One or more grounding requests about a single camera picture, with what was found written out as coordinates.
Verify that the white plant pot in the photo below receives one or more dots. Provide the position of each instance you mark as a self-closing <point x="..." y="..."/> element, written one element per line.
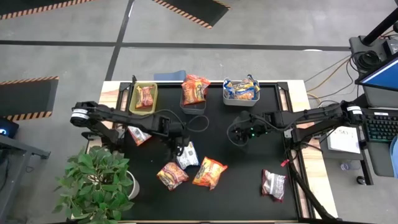
<point x="135" y="186"/>

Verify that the clear plastic bottle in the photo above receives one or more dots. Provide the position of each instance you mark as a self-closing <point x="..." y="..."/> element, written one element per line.
<point x="345" y="166"/>

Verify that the grey monitor base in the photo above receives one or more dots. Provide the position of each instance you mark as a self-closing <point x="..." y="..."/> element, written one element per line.
<point x="379" y="96"/>

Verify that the white plastic bin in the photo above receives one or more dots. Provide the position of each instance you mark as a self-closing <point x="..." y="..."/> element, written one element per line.
<point x="241" y="102"/>

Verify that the blue chair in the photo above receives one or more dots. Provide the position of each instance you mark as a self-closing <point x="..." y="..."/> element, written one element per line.
<point x="169" y="75"/>

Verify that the black keyboard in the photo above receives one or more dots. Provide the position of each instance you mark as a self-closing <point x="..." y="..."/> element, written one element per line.
<point x="381" y="126"/>

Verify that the black table mat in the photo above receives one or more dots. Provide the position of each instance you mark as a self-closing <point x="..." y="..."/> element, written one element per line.
<point x="217" y="202"/>

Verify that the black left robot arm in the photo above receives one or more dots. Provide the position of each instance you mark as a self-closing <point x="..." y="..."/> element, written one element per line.
<point x="124" y="116"/>

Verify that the dark grey plastic bin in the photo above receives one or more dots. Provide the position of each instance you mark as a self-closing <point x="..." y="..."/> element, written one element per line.
<point x="192" y="109"/>

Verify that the black caster wheel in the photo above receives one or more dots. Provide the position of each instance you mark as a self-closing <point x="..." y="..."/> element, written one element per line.
<point x="360" y="180"/>

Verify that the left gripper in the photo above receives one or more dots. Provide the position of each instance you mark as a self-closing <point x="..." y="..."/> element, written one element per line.
<point x="178" y="132"/>

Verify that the computer monitor blue screen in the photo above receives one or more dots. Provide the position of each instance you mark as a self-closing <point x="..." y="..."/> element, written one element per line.
<point x="382" y="76"/>

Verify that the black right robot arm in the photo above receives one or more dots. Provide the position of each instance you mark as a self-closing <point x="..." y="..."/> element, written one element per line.
<point x="311" y="116"/>

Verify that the black computer box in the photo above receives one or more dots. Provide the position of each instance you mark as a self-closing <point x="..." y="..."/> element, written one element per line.
<point x="357" y="43"/>

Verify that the black device blue light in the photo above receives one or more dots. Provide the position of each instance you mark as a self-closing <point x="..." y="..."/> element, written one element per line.
<point x="7" y="129"/>

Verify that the black rig strut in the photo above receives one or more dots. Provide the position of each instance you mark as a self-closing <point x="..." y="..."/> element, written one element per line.
<point x="362" y="99"/>
<point x="381" y="28"/>

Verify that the green plastic bin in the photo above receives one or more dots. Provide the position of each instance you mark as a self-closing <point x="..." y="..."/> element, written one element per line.
<point x="133" y="105"/>

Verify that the green leafy plant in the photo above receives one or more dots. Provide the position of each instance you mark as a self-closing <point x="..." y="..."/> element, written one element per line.
<point x="93" y="183"/>

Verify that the dark grey side desk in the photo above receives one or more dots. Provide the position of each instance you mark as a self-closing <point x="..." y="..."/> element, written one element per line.
<point x="12" y="174"/>

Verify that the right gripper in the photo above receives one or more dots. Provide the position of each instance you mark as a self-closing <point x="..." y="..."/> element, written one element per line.
<point x="252" y="129"/>

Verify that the red beef ramen packet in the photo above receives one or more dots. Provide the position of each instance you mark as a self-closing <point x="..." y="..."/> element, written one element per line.
<point x="172" y="175"/>
<point x="138" y="136"/>
<point x="145" y="97"/>

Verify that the light blue fabric item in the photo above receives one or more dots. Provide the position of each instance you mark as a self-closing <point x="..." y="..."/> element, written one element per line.
<point x="395" y="155"/>

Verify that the small black table clamp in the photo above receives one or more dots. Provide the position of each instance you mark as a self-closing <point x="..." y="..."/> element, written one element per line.
<point x="134" y="79"/>

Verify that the white paper sheet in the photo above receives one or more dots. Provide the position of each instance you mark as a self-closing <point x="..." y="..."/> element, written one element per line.
<point x="343" y="140"/>

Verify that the black hazard-striped floor mat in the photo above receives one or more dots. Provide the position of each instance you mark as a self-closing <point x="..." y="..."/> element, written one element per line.
<point x="25" y="99"/>
<point x="202" y="9"/>
<point x="31" y="6"/>

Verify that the white-backed ramen packet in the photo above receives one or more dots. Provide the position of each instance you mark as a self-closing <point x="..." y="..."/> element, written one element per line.
<point x="189" y="157"/>

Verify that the maroon roast beef ramen packet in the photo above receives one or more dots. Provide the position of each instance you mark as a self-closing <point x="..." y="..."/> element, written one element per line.
<point x="273" y="185"/>

